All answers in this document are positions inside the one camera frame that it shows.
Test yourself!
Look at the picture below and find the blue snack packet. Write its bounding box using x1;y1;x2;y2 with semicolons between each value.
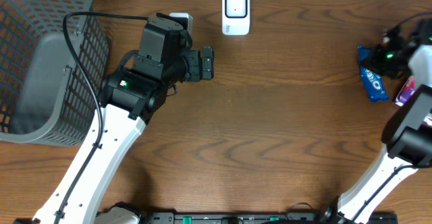
357;46;389;102

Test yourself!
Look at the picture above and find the purple pink liners pack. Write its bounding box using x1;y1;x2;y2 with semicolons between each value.
393;76;432;127

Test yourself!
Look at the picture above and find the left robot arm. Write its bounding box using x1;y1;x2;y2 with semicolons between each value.
32;12;214;223

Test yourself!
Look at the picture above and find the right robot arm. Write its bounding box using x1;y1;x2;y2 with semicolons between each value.
318;11;431;223

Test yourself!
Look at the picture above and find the white barcode scanner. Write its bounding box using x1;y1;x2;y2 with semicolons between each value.
221;0;250;36

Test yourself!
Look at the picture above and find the grey plastic mesh basket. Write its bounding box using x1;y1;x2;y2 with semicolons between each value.
1;0;109;146

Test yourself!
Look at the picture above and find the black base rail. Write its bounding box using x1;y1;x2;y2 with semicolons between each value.
94;211;399;224

